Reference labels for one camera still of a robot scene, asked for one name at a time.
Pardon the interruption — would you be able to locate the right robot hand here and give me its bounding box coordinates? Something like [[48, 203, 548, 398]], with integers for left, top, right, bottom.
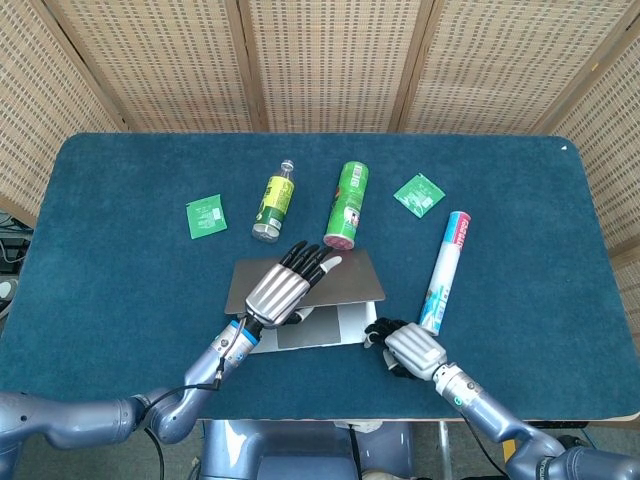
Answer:
[[363, 317, 449, 384]]

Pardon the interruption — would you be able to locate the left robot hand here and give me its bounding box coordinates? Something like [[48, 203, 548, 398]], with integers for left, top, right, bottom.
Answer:
[[244, 240, 344, 329]]

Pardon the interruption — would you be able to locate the silver laptop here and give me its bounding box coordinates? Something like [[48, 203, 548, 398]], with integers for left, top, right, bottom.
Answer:
[[223, 249, 387, 355]]

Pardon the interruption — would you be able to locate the woven bamboo screen panel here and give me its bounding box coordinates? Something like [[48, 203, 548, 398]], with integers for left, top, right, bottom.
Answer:
[[43, 0, 262, 134], [543, 39, 640, 301], [224, 0, 437, 134], [389, 0, 632, 136], [0, 0, 125, 227]]

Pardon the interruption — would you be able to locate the white tube can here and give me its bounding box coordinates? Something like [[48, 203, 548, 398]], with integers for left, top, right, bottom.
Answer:
[[418, 210, 473, 337]]

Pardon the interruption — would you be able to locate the clear bottle yellow green label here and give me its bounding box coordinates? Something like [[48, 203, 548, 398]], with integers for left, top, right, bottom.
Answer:
[[251, 159, 296, 245]]

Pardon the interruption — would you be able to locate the metal table leg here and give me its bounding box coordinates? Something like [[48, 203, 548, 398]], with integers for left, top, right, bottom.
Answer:
[[438, 420, 452, 480]]

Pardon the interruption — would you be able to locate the green square packet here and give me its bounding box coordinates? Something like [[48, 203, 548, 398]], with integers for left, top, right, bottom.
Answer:
[[392, 172, 446, 220], [185, 193, 229, 241]]

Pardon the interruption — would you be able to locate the green chips can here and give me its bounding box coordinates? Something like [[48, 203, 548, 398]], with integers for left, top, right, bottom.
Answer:
[[323, 160, 371, 251]]

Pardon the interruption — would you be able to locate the blue carpet table mat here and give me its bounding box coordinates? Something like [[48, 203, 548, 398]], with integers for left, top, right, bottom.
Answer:
[[0, 132, 640, 422]]

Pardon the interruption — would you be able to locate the blue grey robot torso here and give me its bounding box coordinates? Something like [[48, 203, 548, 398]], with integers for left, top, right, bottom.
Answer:
[[199, 419, 416, 480]]

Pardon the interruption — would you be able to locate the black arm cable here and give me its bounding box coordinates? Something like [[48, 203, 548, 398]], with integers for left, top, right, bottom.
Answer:
[[142, 315, 251, 480]]

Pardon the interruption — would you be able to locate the black torso cable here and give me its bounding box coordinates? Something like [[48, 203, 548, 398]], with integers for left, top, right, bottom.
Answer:
[[348, 423, 364, 480]]

